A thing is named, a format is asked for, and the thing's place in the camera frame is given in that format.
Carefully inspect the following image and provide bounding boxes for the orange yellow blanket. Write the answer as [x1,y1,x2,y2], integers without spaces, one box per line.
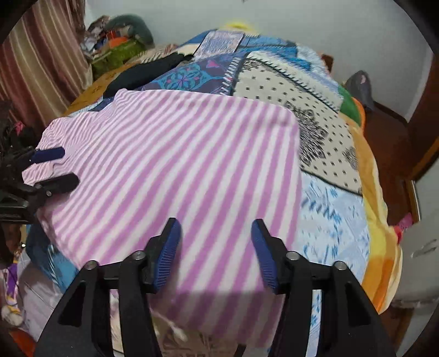
[338,84,403,313]

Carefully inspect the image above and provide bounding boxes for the beige woven mat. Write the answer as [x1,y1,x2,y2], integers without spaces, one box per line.
[151,305,268,357]

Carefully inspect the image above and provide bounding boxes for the mustard bed sheet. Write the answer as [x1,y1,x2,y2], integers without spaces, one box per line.
[63,63,134,115]

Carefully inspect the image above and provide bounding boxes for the yellow pillow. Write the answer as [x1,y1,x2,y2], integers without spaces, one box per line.
[221,21,257,32]

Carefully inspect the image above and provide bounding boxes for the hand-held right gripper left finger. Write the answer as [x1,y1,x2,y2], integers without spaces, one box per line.
[34,218,182,357]

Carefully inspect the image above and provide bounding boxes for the wooden door frame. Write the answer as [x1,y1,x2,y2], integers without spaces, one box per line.
[407,44,439,220]

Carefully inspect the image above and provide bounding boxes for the wooden bedpost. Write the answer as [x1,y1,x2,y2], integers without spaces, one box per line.
[320,53,336,75]

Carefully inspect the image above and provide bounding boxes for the grey backpack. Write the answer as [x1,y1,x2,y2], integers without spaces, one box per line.
[345,70,377,111]

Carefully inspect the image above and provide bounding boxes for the pink object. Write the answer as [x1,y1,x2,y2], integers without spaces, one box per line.
[394,213,413,238]

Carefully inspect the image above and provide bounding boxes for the black cloth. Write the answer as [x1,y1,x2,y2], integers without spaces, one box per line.
[103,53,187,98]

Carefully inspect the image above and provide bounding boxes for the printed purple cloth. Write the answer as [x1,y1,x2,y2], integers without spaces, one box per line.
[0,261,26,327]

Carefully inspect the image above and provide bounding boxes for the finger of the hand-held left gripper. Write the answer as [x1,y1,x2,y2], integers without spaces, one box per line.
[21,172,80,207]
[10,147,66,171]

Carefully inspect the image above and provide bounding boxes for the pink striped pants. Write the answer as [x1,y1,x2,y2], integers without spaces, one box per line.
[22,88,304,347]

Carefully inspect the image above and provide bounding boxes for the patchwork quilt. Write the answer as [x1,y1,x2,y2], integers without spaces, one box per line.
[26,29,373,299]

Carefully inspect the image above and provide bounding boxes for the white refrigerator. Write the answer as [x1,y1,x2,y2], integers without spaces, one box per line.
[391,213,439,309]

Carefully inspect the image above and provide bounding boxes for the dark teal cushion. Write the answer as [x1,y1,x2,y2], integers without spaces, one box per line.
[108,14,156,44]

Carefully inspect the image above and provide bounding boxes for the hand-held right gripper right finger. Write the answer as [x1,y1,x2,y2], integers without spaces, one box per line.
[251,219,397,357]

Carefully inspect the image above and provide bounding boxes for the striped brown curtain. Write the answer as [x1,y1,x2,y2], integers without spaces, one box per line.
[0,0,94,128]

